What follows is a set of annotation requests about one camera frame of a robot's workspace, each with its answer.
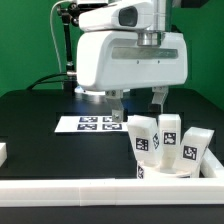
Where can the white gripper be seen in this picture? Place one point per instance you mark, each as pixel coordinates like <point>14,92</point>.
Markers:
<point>112,60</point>

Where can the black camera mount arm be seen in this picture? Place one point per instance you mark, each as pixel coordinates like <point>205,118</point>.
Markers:
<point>69,16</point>

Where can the white obstacle wall frame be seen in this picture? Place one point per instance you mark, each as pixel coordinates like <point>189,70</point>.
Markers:
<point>209,189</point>

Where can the white round stool seat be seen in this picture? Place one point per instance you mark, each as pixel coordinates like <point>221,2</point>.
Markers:
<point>146,172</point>

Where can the white sheet with markers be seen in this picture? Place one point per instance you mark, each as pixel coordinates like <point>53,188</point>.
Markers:
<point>78,124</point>

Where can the white block at left edge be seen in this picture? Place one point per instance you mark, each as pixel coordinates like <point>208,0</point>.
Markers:
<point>3,153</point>

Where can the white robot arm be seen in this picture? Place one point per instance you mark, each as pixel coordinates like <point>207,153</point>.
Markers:
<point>153,34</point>

